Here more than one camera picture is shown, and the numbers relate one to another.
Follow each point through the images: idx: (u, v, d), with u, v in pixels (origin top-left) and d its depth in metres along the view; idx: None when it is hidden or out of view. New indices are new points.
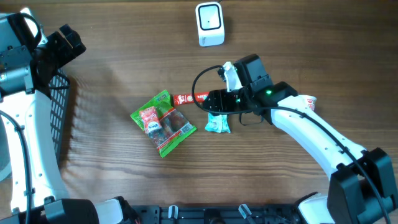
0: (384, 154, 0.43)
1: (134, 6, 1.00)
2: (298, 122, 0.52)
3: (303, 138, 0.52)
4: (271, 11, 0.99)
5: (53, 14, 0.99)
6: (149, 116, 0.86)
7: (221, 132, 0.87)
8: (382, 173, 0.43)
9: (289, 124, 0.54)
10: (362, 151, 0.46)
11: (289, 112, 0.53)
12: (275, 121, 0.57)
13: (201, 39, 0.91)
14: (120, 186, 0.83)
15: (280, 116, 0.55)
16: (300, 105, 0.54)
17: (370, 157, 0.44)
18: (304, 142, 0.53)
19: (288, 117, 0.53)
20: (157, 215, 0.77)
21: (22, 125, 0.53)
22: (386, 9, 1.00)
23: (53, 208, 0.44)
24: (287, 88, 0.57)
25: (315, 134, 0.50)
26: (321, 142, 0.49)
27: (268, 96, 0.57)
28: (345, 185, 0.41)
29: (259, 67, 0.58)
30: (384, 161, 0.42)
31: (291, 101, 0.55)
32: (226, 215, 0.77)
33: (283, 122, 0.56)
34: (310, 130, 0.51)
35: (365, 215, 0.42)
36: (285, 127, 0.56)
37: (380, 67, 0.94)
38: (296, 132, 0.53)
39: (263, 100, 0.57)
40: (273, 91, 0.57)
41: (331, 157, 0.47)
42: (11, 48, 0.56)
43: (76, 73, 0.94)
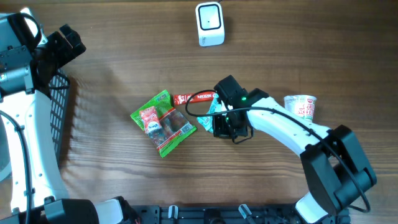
0: (348, 129, 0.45)
1: (134, 5, 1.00)
2: (269, 119, 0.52)
3: (275, 132, 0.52)
4: (271, 11, 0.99)
5: (52, 14, 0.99)
6: (148, 116, 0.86)
7: (208, 130, 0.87)
8: (349, 148, 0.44)
9: (261, 121, 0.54)
10: (327, 130, 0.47)
11: (260, 111, 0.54)
12: (253, 123, 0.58)
13: (201, 39, 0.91)
14: (120, 186, 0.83)
15: (254, 116, 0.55)
16: (270, 104, 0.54)
17: (335, 134, 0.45)
18: (279, 137, 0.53)
19: (260, 116, 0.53)
20: (157, 215, 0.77)
21: (22, 125, 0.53)
22: (386, 8, 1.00)
23: (53, 208, 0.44)
24: (260, 93, 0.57)
25: (285, 126, 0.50)
26: (290, 131, 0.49)
27: (243, 101, 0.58)
28: (313, 160, 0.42)
29: (233, 84, 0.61)
30: (348, 136, 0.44)
31: (264, 101, 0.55)
32: (226, 216, 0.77)
33: (259, 123, 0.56)
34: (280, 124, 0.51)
35: (345, 193, 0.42)
36: (262, 127, 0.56)
37: (380, 67, 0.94)
38: (270, 129, 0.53)
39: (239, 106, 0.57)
40: (247, 96, 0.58)
41: (300, 142, 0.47)
42: (11, 48, 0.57)
43: (76, 73, 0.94)
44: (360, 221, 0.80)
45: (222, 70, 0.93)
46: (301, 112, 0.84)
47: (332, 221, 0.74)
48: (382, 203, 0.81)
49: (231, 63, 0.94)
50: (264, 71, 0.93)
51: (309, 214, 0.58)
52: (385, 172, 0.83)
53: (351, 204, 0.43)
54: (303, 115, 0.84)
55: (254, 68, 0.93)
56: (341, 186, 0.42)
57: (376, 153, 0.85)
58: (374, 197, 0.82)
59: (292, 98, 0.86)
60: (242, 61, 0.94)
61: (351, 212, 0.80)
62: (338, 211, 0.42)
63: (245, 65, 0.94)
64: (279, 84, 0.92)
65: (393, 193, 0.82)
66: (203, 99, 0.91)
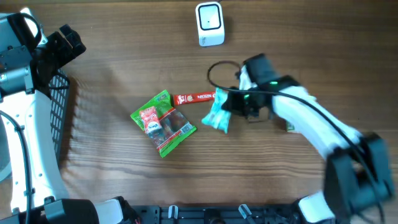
0: (379, 137, 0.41)
1: (134, 5, 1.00)
2: (296, 108, 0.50)
3: (300, 123, 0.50)
4: (271, 11, 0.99)
5: (52, 14, 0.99)
6: (149, 116, 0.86)
7: (217, 127, 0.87)
8: (375, 158, 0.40)
9: (286, 107, 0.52)
10: (356, 135, 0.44)
11: (289, 99, 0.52)
12: (275, 110, 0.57)
13: (201, 39, 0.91)
14: (120, 186, 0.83)
15: (280, 103, 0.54)
16: (304, 96, 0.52)
17: (367, 142, 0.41)
18: (301, 129, 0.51)
19: (288, 103, 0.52)
20: (157, 215, 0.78)
21: (22, 125, 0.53)
22: (386, 8, 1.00)
23: (53, 208, 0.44)
24: (292, 81, 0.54)
25: (311, 118, 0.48)
26: (316, 126, 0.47)
27: (273, 85, 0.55)
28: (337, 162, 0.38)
29: (266, 63, 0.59)
30: (378, 145, 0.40)
31: (295, 90, 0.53)
32: (226, 216, 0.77)
33: (284, 111, 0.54)
34: (308, 115, 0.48)
35: (362, 203, 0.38)
36: (286, 115, 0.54)
37: (380, 67, 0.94)
38: (295, 118, 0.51)
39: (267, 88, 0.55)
40: (277, 81, 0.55)
41: (323, 138, 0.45)
42: (10, 48, 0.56)
43: (76, 73, 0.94)
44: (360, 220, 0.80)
45: (222, 70, 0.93)
46: None
47: None
48: None
49: (231, 63, 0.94)
50: None
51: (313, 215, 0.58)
52: None
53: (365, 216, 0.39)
54: None
55: None
56: (357, 193, 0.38)
57: None
58: None
59: None
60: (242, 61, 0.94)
61: None
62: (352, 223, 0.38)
63: None
64: None
65: None
66: (203, 99, 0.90)
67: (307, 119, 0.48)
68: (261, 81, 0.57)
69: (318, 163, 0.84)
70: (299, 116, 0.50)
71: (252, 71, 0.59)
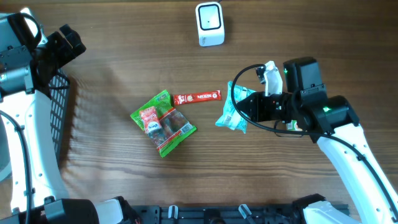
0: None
1: (134, 5, 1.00)
2: (349, 162, 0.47)
3: (346, 175, 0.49)
4: (271, 11, 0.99)
5: (52, 14, 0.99)
6: (148, 116, 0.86)
7: (235, 129, 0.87)
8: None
9: (336, 154, 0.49)
10: None
11: (343, 147, 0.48)
12: (331, 150, 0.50)
13: (201, 39, 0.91)
14: (120, 186, 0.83)
15: (334, 148, 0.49)
16: (357, 140, 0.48)
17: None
18: (343, 177, 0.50)
19: (342, 154, 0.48)
20: (157, 215, 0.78)
21: (22, 125, 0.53)
22: (386, 9, 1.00)
23: (53, 208, 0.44)
24: (349, 112, 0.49)
25: (365, 178, 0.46)
26: (370, 191, 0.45)
27: (326, 111, 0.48)
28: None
29: (314, 73, 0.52)
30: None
31: (350, 131, 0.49)
32: (226, 216, 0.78)
33: (331, 152, 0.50)
34: (361, 175, 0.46)
35: None
36: (329, 156, 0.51)
37: (380, 67, 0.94)
38: (343, 170, 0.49)
39: (317, 112, 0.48)
40: (331, 108, 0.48)
41: (374, 214, 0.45)
42: (11, 48, 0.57)
43: (76, 73, 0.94)
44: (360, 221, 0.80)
45: (222, 70, 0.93)
46: None
47: None
48: None
49: (231, 63, 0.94)
50: None
51: None
52: (385, 172, 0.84)
53: None
54: None
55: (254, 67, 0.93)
56: None
57: (377, 153, 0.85)
58: None
59: None
60: (242, 61, 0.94)
61: (351, 212, 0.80)
62: None
63: (244, 65, 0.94)
64: None
65: None
66: (203, 99, 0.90)
67: (360, 181, 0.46)
68: (306, 98, 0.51)
69: (318, 162, 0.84)
70: (350, 170, 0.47)
71: (298, 80, 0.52)
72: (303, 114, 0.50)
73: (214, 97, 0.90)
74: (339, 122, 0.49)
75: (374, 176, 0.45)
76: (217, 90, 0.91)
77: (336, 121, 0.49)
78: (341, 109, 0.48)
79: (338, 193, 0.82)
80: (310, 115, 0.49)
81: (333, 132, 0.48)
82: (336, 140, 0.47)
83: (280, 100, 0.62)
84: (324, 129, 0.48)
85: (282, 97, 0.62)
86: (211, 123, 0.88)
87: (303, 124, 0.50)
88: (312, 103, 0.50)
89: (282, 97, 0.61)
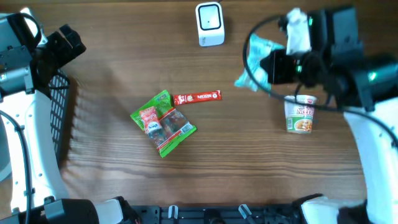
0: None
1: (135, 6, 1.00)
2: (384, 148, 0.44)
3: (373, 158, 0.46)
4: (271, 11, 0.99)
5: (52, 14, 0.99)
6: (148, 116, 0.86)
7: (256, 89, 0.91)
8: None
9: (369, 135, 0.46)
10: None
11: (380, 132, 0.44)
12: (365, 130, 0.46)
13: (201, 39, 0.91)
14: (120, 186, 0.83)
15: (370, 129, 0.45)
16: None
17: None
18: (367, 159, 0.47)
19: (378, 137, 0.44)
20: (157, 215, 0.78)
21: (22, 125, 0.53)
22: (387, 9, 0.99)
23: (54, 208, 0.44)
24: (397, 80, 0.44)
25: (394, 168, 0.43)
26: (397, 182, 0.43)
27: (370, 77, 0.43)
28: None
29: (350, 25, 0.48)
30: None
31: (393, 109, 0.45)
32: (226, 215, 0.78)
33: (363, 130, 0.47)
34: (392, 165, 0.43)
35: None
36: (360, 134, 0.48)
37: None
38: (370, 153, 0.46)
39: (355, 72, 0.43)
40: (377, 74, 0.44)
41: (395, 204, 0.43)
42: (10, 48, 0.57)
43: (76, 73, 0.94)
44: None
45: (222, 70, 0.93)
46: (301, 112, 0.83)
47: None
48: None
49: (231, 63, 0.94)
50: None
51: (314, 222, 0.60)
52: None
53: None
54: (303, 115, 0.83)
55: None
56: None
57: None
58: None
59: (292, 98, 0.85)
60: (242, 61, 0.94)
61: None
62: None
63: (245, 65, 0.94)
64: None
65: None
66: (203, 98, 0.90)
67: (389, 169, 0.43)
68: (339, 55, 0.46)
69: (318, 162, 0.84)
70: (381, 156, 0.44)
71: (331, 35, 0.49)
72: (336, 75, 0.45)
73: (214, 96, 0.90)
74: (382, 92, 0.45)
75: None
76: (217, 90, 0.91)
77: (379, 93, 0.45)
78: (387, 73, 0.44)
79: (338, 193, 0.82)
80: (346, 76, 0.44)
81: (373, 111, 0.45)
82: (375, 122, 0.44)
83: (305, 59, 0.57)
84: (364, 104, 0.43)
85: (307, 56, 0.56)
86: (211, 123, 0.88)
87: (335, 88, 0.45)
88: (344, 60, 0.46)
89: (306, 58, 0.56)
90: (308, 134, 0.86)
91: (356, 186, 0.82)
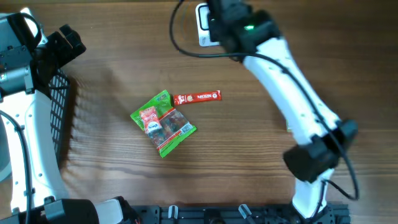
0: (353, 122, 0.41)
1: (135, 6, 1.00)
2: (275, 77, 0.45)
3: (273, 92, 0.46)
4: (270, 12, 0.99)
5: (52, 14, 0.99)
6: (149, 116, 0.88)
7: None
8: (351, 139, 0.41)
9: (263, 72, 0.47)
10: (336, 122, 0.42)
11: (267, 63, 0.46)
12: (255, 70, 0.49)
13: (201, 39, 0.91)
14: (120, 186, 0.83)
15: (258, 65, 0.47)
16: (280, 54, 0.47)
17: (340, 126, 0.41)
18: (275, 99, 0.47)
19: (267, 68, 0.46)
20: (157, 215, 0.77)
21: (22, 125, 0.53)
22: (386, 9, 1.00)
23: (53, 208, 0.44)
24: (271, 27, 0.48)
25: (293, 94, 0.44)
26: (300, 107, 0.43)
27: (249, 31, 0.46)
28: (310, 152, 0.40)
29: None
30: (351, 132, 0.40)
31: (273, 46, 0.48)
32: (226, 216, 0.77)
33: (260, 74, 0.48)
34: (287, 87, 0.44)
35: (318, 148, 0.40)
36: (259, 77, 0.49)
37: (380, 67, 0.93)
38: (269, 85, 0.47)
39: (239, 32, 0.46)
40: (254, 25, 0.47)
41: (305, 126, 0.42)
42: (11, 48, 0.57)
43: (76, 73, 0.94)
44: (361, 221, 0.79)
45: (222, 70, 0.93)
46: None
47: (333, 221, 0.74)
48: (382, 203, 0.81)
49: (231, 63, 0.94)
50: None
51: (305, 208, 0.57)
52: (385, 172, 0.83)
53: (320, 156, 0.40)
54: None
55: None
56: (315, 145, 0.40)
57: (377, 153, 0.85)
58: (374, 196, 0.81)
59: None
60: None
61: (351, 213, 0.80)
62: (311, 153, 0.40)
63: None
64: None
65: (394, 193, 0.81)
66: (203, 99, 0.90)
67: (288, 94, 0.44)
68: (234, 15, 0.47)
69: None
70: (277, 85, 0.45)
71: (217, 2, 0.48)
72: (227, 37, 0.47)
73: (214, 97, 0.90)
74: (263, 38, 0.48)
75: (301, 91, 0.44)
76: (217, 90, 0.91)
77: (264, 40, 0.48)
78: (260, 29, 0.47)
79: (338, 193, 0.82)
80: (234, 38, 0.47)
81: (257, 51, 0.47)
82: (259, 56, 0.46)
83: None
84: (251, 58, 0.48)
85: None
86: (211, 123, 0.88)
87: (228, 47, 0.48)
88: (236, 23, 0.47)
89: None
90: None
91: None
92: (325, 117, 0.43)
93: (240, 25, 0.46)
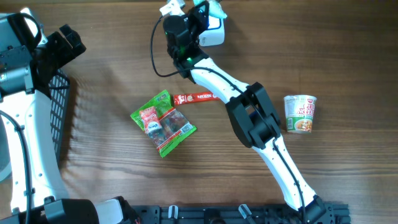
0: (260, 86, 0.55)
1: (135, 5, 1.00)
2: (205, 75, 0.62)
3: (210, 86, 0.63)
4: (270, 11, 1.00)
5: (53, 14, 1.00)
6: (148, 116, 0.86)
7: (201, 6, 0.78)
8: (265, 98, 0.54)
9: (199, 78, 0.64)
10: (246, 86, 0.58)
11: (201, 70, 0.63)
12: (194, 78, 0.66)
13: (201, 39, 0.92)
14: (120, 186, 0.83)
15: (196, 75, 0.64)
16: (208, 64, 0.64)
17: (252, 88, 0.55)
18: (213, 92, 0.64)
19: (201, 74, 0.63)
20: (157, 215, 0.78)
21: (22, 125, 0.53)
22: (386, 9, 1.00)
23: (53, 208, 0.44)
24: (202, 53, 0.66)
25: (217, 81, 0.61)
26: (221, 87, 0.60)
27: (189, 61, 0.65)
28: (232, 108, 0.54)
29: (186, 36, 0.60)
30: (260, 92, 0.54)
31: (203, 62, 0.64)
32: (226, 216, 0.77)
33: (199, 80, 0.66)
34: (214, 80, 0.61)
35: (234, 104, 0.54)
36: (201, 84, 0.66)
37: (380, 67, 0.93)
38: (207, 84, 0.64)
39: (185, 65, 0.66)
40: (192, 56, 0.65)
41: (226, 96, 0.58)
42: (11, 48, 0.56)
43: (76, 73, 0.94)
44: (361, 221, 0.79)
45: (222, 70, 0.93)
46: (301, 112, 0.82)
47: (333, 221, 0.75)
48: (382, 203, 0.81)
49: (231, 63, 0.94)
50: (264, 71, 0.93)
51: (288, 195, 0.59)
52: (385, 172, 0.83)
53: (236, 109, 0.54)
54: (302, 115, 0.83)
55: (254, 67, 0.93)
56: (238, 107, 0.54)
57: (377, 153, 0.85)
58: (374, 196, 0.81)
59: (292, 98, 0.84)
60: (242, 61, 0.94)
61: (351, 212, 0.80)
62: (232, 109, 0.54)
63: (244, 65, 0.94)
64: (279, 84, 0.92)
65: (393, 193, 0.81)
66: (203, 98, 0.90)
67: (214, 83, 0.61)
68: (182, 53, 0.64)
69: (318, 162, 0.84)
70: (209, 82, 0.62)
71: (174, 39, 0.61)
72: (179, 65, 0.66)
73: (214, 96, 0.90)
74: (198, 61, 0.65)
75: (221, 77, 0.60)
76: None
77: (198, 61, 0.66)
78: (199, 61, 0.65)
79: (339, 194, 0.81)
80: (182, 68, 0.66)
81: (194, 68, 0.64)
82: (192, 68, 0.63)
83: (195, 7, 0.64)
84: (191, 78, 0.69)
85: (193, 18, 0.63)
86: (211, 122, 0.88)
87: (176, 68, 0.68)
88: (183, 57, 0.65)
89: (191, 21, 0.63)
90: (308, 134, 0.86)
91: (356, 186, 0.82)
92: (239, 86, 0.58)
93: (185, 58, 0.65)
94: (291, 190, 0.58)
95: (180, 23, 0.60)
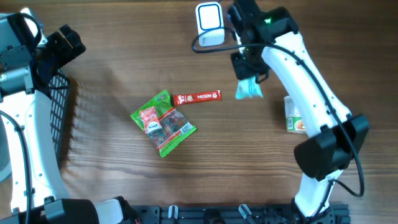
0: (364, 117, 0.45)
1: (135, 5, 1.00)
2: (290, 68, 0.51)
3: (287, 81, 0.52)
4: None
5: (53, 13, 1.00)
6: (149, 116, 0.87)
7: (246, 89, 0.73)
8: (362, 135, 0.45)
9: (278, 62, 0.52)
10: (347, 115, 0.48)
11: (285, 55, 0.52)
12: (267, 57, 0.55)
13: (201, 39, 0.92)
14: (120, 186, 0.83)
15: (275, 57, 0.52)
16: (296, 48, 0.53)
17: (352, 120, 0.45)
18: (290, 91, 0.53)
19: (283, 60, 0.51)
20: (157, 215, 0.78)
21: (22, 125, 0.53)
22: (386, 9, 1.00)
23: (53, 208, 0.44)
24: (287, 21, 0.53)
25: (305, 84, 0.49)
26: (311, 99, 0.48)
27: (267, 25, 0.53)
28: (324, 140, 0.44)
29: (250, 6, 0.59)
30: (363, 126, 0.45)
31: (291, 42, 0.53)
32: (226, 215, 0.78)
33: (273, 61, 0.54)
34: (301, 77, 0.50)
35: (328, 137, 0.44)
36: (274, 68, 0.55)
37: (380, 67, 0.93)
38: (284, 74, 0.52)
39: (257, 24, 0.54)
40: (272, 20, 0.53)
41: (317, 115, 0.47)
42: (11, 48, 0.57)
43: (76, 73, 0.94)
44: (360, 221, 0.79)
45: (222, 70, 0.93)
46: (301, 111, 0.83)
47: (333, 221, 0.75)
48: (382, 203, 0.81)
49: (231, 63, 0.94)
50: None
51: (303, 202, 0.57)
52: (385, 172, 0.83)
53: (327, 144, 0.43)
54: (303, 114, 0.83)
55: None
56: (331, 141, 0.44)
57: (377, 153, 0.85)
58: (374, 196, 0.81)
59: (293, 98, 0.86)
60: None
61: (351, 212, 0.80)
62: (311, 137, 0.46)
63: None
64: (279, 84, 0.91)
65: (394, 193, 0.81)
66: (203, 98, 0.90)
67: (298, 80, 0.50)
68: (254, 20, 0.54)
69: None
70: (291, 75, 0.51)
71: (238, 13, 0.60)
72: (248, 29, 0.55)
73: (214, 96, 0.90)
74: (280, 31, 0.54)
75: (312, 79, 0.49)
76: (217, 90, 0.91)
77: (277, 32, 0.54)
78: (277, 27, 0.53)
79: (339, 193, 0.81)
80: (253, 29, 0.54)
81: (274, 43, 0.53)
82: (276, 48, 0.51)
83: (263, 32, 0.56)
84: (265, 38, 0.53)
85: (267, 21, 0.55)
86: (211, 122, 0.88)
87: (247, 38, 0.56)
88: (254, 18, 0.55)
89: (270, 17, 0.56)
90: None
91: (356, 186, 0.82)
92: (336, 109, 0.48)
93: (260, 18, 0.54)
94: (314, 203, 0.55)
95: (254, 7, 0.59)
